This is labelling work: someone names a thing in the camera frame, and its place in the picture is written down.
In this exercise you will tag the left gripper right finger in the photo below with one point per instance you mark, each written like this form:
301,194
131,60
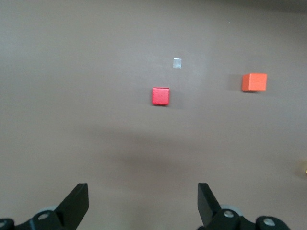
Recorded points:
211,213

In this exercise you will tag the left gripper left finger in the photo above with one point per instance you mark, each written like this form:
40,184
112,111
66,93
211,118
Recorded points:
72,210

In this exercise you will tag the red wooden block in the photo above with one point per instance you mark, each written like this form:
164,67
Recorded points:
160,96

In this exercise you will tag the orange wooden block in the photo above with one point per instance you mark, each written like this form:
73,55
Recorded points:
254,82

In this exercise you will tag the small clear tape patch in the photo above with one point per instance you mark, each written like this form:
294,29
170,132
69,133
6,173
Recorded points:
177,63

